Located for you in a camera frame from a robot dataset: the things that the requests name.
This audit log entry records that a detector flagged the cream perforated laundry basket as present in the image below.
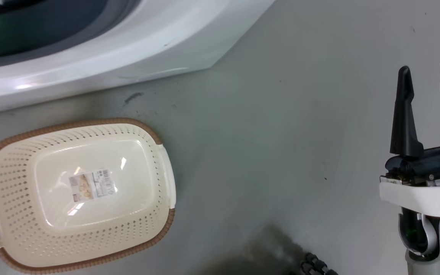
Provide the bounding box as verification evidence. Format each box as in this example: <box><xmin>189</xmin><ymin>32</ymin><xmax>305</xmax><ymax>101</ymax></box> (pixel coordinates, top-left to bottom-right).
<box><xmin>0</xmin><ymin>118</ymin><xmax>176</xmax><ymax>274</ymax></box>

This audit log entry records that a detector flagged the paper label sticker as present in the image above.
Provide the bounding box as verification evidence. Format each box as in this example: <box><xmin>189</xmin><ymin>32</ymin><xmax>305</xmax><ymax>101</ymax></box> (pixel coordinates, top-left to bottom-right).
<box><xmin>69</xmin><ymin>169</ymin><xmax>118</xmax><ymax>202</ymax></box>

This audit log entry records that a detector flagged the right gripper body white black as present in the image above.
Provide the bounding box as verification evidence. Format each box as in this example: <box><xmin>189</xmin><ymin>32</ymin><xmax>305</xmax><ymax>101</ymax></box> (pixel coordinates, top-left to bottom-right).
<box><xmin>379</xmin><ymin>146</ymin><xmax>440</xmax><ymax>219</ymax></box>

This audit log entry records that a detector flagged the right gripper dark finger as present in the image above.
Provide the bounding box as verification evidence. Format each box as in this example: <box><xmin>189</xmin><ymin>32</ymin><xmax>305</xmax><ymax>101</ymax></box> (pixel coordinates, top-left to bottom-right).
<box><xmin>390</xmin><ymin>66</ymin><xmax>425</xmax><ymax>158</ymax></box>

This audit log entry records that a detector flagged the white washing machine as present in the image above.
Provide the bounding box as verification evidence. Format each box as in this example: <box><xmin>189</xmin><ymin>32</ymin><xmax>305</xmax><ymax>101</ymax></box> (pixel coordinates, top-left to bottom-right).
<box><xmin>0</xmin><ymin>0</ymin><xmax>276</xmax><ymax>113</ymax></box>

